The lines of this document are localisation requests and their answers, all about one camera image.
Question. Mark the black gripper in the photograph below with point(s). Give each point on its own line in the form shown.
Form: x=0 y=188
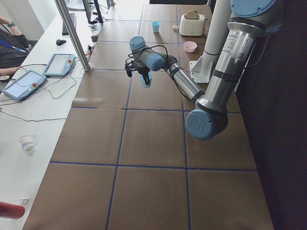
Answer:
x=143 y=70

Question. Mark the light blue cup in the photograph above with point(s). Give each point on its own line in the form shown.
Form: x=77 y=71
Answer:
x=155 y=26
x=144 y=84

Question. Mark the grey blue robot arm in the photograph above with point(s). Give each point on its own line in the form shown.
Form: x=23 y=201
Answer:
x=235 y=26

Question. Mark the pink bowl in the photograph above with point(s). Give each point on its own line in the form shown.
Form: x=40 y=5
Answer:
x=189 y=46

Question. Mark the cream toaster with bread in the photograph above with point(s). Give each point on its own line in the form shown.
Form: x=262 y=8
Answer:
x=192 y=24

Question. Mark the black monitor stand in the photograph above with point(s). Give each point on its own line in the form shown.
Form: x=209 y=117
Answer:
x=93 y=12

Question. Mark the far blue teach pendant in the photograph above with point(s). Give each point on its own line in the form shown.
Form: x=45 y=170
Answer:
x=59 y=65

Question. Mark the blue teach pendant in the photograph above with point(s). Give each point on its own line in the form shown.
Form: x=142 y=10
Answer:
x=59 y=65
x=25 y=85

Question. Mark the black computer mouse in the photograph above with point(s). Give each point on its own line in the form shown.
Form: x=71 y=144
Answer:
x=60 y=42

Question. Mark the near blue teach pendant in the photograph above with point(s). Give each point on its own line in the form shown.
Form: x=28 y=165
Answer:
x=25 y=85

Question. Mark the seated person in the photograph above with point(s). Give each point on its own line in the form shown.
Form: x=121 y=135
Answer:
x=14 y=48

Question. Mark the paper cup on desk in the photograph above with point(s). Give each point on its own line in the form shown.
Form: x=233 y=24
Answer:
x=26 y=143

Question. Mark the red cylinder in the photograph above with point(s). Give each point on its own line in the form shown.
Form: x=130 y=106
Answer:
x=11 y=211

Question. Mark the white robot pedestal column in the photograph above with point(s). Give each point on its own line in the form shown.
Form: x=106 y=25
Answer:
x=202 y=69

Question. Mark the aluminium frame post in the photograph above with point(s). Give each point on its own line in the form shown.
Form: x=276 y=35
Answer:
x=61 y=6

